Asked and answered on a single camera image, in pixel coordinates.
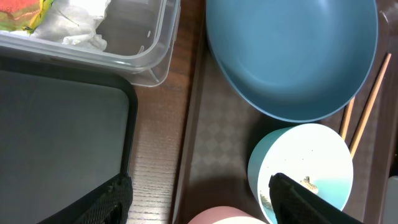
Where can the right wooden chopstick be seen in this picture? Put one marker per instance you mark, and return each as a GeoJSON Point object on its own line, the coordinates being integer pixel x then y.
{"type": "Point", "coordinates": [369, 106]}

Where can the grey dishwasher rack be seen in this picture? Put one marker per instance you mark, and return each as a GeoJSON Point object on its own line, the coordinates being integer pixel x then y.
{"type": "Point", "coordinates": [390, 214]}

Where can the clear plastic bin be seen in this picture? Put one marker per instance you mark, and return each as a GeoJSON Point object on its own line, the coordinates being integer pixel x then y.
{"type": "Point", "coordinates": [140, 38]}

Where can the dark blue plate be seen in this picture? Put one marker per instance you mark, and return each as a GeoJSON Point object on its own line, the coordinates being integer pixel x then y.
{"type": "Point", "coordinates": [294, 60]}

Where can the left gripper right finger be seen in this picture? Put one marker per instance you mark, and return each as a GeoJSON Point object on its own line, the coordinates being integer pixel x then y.
{"type": "Point", "coordinates": [294, 204]}

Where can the black tray bin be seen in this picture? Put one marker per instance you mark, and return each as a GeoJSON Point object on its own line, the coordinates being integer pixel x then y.
{"type": "Point", "coordinates": [64, 132]}

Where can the brown serving tray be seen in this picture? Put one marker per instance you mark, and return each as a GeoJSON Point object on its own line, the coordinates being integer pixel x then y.
{"type": "Point", "coordinates": [223, 129]}

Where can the white tissue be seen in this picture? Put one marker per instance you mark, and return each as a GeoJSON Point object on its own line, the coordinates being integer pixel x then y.
{"type": "Point", "coordinates": [73, 22]}

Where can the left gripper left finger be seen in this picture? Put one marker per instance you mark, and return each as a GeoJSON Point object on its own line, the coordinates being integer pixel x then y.
{"type": "Point", "coordinates": [108, 203]}

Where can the light blue bowl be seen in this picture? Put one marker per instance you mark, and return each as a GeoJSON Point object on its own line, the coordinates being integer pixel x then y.
{"type": "Point", "coordinates": [307, 151]}

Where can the yellow snack wrapper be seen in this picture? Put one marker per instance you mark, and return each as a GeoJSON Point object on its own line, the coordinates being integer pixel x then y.
{"type": "Point", "coordinates": [25, 15]}

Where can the wooden chopstick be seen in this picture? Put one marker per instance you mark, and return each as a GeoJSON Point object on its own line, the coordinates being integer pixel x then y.
{"type": "Point", "coordinates": [369, 106]}
{"type": "Point", "coordinates": [346, 118]}

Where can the left wooden chopstick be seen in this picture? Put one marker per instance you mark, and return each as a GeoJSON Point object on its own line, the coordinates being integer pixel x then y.
{"type": "Point", "coordinates": [346, 118]}

